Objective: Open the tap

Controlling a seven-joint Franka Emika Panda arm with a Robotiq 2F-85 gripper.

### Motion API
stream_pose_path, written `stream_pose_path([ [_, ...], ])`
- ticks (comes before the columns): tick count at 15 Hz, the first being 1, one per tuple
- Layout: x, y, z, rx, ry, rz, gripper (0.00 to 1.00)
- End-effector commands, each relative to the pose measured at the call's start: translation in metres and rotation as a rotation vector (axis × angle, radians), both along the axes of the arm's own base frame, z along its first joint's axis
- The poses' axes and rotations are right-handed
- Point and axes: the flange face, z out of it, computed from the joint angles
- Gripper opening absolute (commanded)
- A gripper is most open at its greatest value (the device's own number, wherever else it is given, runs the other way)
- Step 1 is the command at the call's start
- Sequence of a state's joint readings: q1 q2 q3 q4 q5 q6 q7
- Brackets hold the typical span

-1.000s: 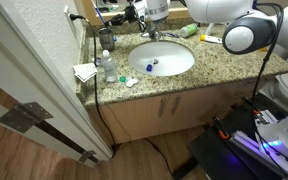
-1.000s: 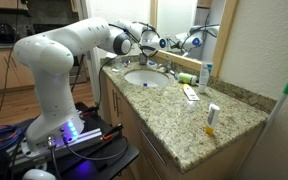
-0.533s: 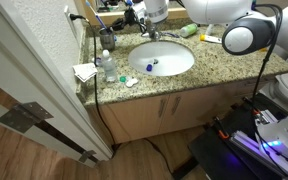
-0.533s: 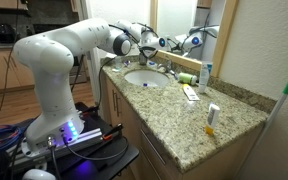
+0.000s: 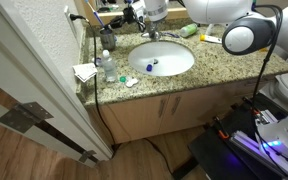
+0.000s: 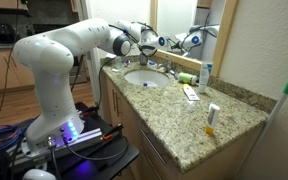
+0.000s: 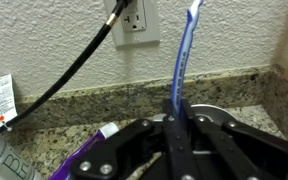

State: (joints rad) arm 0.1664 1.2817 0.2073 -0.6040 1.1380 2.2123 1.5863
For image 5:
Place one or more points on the green soap pump bottle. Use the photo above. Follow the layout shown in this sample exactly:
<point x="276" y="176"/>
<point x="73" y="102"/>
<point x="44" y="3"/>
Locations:
<point x="189" y="30"/>

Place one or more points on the white sunscreen tube yellow cap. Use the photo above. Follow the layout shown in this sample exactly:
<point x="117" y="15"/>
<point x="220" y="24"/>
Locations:
<point x="263" y="49"/>

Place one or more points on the blue white toothbrush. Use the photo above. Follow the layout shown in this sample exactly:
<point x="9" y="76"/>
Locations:
<point x="96" y="15"/>

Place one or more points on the white door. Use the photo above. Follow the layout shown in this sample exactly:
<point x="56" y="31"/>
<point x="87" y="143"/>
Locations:
<point x="27" y="66"/>

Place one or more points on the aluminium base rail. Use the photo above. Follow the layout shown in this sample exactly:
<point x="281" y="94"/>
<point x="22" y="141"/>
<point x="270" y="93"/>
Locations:
<point x="247" y="145"/>

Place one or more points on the white wall outlet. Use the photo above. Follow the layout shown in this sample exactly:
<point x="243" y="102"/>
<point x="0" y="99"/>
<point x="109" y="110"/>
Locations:
<point x="70" y="21"/>

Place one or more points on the white oval sink basin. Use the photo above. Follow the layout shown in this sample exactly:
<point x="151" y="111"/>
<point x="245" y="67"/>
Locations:
<point x="170" y="58"/>

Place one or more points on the green white lens case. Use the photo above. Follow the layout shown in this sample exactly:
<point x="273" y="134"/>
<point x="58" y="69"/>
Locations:
<point x="130" y="82"/>

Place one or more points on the folded white paper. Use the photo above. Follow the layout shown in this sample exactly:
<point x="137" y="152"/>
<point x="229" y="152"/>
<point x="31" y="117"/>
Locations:
<point x="84" y="71"/>

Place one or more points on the small white blue-capped bottle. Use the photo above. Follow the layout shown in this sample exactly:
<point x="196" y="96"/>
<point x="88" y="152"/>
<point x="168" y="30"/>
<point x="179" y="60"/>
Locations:
<point x="149" y="67"/>

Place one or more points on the steel cup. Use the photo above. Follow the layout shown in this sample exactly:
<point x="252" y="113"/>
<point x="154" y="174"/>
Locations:
<point x="108" y="40"/>

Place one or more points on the chrome sink faucet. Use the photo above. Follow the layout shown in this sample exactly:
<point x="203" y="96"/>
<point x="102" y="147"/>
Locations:
<point x="154" y="32"/>

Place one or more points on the wooden vanity cabinet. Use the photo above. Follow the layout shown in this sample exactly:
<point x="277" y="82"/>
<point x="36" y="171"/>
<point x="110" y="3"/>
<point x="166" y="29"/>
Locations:
<point x="134" y="116"/>

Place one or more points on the large metal door hinge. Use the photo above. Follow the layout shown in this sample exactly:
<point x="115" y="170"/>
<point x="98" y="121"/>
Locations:
<point x="24" y="116"/>

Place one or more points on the clear plastic water bottle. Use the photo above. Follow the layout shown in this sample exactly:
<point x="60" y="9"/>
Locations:
<point x="109" y="68"/>

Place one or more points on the purple toothpaste tube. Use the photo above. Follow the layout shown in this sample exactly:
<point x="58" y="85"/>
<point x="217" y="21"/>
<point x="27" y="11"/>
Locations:
<point x="98" y="61"/>

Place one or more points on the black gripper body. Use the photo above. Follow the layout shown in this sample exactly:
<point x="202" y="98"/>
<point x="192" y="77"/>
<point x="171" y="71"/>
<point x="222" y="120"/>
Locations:
<point x="129" y="15"/>

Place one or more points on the small metal door hinge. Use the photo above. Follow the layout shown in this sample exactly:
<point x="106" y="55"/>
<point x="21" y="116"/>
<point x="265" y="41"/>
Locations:
<point x="86" y="156"/>

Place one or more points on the black robot cart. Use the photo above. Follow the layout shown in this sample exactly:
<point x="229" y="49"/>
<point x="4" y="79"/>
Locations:
<point x="214" y="156"/>

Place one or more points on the flat white yellow-capped tube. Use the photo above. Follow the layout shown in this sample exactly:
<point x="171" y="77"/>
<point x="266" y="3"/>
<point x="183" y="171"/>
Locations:
<point x="211" y="39"/>

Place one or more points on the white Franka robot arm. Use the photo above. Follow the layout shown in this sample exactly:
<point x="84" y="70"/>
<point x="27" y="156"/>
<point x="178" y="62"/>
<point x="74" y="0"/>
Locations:
<point x="217" y="10"/>

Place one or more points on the orange black clamp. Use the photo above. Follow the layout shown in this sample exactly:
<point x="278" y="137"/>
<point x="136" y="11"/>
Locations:
<point x="221" y="131"/>
<point x="253" y="108"/>

